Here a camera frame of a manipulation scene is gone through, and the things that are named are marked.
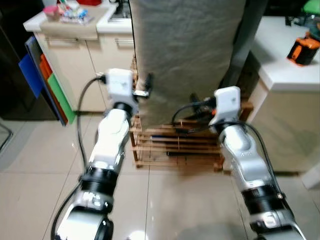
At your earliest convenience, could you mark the beige cloth fridge cover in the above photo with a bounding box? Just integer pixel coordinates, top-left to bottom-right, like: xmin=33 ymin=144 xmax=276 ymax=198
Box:
xmin=129 ymin=0 xmax=247 ymax=126

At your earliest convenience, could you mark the wooden slatted rack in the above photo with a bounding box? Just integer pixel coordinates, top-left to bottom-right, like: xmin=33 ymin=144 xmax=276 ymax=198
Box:
xmin=129 ymin=55 xmax=255 ymax=173

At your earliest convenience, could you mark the white kitchen counter cabinet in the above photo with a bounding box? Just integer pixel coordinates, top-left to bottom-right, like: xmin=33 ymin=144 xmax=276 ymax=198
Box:
xmin=22 ymin=2 xmax=135 ymax=115

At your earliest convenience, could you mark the green cutting board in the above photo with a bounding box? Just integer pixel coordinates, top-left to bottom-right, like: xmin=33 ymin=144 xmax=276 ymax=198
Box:
xmin=47 ymin=72 xmax=77 ymax=125

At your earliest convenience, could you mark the black gas stove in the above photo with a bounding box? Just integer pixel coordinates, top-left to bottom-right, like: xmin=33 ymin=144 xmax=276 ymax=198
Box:
xmin=107 ymin=0 xmax=133 ymax=23

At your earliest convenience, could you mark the white counter unit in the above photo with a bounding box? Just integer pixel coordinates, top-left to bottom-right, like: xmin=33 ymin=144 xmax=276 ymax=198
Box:
xmin=247 ymin=15 xmax=320 ymax=173

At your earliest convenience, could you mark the beige counter mat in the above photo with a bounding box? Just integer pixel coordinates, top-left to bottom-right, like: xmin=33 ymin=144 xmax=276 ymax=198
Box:
xmin=40 ymin=4 xmax=110 ymax=41

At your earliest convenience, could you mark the orange cutting board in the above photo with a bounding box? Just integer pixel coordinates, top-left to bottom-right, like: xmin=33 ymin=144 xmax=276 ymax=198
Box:
xmin=39 ymin=54 xmax=53 ymax=81

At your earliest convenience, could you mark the blue white small-bottle pack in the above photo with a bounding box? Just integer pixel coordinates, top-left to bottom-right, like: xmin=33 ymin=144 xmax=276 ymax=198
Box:
xmin=59 ymin=2 xmax=95 ymax=25

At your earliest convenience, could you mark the red kitchen appliance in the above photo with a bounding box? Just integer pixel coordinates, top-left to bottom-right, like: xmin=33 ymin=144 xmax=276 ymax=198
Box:
xmin=75 ymin=0 xmax=103 ymax=7

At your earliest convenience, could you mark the dark cutting board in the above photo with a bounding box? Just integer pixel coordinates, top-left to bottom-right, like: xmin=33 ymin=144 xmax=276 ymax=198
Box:
xmin=25 ymin=35 xmax=68 ymax=126

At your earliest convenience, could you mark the pink box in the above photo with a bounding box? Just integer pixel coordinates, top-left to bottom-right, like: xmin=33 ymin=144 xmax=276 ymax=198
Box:
xmin=42 ymin=5 xmax=62 ymax=21

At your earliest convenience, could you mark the green domed lid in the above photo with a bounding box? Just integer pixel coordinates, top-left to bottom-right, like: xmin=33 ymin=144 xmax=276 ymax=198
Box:
xmin=302 ymin=0 xmax=320 ymax=16

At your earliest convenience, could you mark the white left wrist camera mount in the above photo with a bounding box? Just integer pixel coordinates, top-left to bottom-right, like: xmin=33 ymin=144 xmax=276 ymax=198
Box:
xmin=106 ymin=68 xmax=138 ymax=106

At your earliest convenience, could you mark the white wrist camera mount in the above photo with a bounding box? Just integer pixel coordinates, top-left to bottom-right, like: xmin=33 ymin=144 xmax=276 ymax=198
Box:
xmin=209 ymin=86 xmax=242 ymax=126
xmin=106 ymin=68 xmax=138 ymax=106

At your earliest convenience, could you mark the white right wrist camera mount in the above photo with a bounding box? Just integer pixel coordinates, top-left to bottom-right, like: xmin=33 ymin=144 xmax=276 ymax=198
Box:
xmin=209 ymin=86 xmax=242 ymax=126

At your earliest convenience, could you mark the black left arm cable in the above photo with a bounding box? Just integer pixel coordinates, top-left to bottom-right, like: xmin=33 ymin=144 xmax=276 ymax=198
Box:
xmin=50 ymin=72 xmax=108 ymax=240

